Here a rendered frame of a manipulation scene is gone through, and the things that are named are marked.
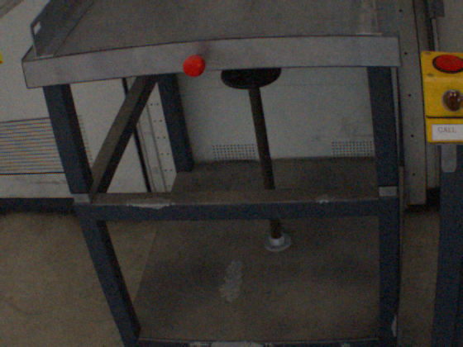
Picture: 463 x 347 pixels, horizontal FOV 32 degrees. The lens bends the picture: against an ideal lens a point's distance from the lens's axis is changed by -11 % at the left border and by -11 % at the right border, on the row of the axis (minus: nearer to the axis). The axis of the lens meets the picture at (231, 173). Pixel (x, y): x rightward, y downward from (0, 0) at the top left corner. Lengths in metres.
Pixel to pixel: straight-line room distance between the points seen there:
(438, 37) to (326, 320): 0.72
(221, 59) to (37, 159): 1.17
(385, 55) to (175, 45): 0.32
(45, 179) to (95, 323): 0.52
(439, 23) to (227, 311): 0.83
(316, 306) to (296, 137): 0.56
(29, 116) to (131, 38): 1.00
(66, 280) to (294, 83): 0.77
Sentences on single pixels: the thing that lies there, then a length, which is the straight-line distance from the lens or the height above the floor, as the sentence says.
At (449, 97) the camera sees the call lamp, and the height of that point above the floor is 0.88.
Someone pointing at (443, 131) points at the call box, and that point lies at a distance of 1.07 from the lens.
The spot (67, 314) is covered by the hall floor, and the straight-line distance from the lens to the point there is 2.15.
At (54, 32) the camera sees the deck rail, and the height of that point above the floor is 0.85.
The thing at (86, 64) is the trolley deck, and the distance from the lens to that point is 1.37.
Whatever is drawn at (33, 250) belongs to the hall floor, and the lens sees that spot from 2.39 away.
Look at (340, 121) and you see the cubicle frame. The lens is 2.14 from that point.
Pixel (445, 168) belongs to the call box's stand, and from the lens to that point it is 1.13.
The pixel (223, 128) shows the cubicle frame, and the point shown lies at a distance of 2.19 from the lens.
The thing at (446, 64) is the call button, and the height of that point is 0.91.
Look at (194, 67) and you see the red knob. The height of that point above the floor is 0.82.
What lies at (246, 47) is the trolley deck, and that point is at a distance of 1.29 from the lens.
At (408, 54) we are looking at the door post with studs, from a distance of 2.04.
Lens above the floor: 1.41
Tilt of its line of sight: 34 degrees down
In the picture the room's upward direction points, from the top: 10 degrees counter-clockwise
